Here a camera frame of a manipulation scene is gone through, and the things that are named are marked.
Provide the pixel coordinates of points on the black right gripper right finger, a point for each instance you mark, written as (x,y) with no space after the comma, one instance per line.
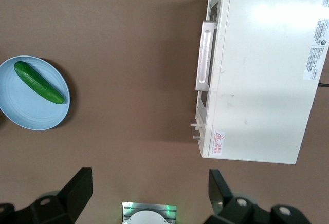
(226,203)

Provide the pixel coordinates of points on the light blue round plate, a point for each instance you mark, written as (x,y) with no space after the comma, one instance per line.
(30,111)

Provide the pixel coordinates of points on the white toaster oven body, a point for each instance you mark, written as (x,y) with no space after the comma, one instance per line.
(262,80)

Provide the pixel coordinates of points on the white printed specification label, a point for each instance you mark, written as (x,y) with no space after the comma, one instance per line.
(316,46)

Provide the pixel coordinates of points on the silver oven knob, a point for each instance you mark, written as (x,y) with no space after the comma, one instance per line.
(197,136)
(194,124)

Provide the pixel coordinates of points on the red triangle warning sticker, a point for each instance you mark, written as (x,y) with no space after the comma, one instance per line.
(217,143)

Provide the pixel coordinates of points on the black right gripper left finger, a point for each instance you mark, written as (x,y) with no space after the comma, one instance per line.
(74,193)

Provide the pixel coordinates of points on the green cucumber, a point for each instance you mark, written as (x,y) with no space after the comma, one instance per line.
(38,82)

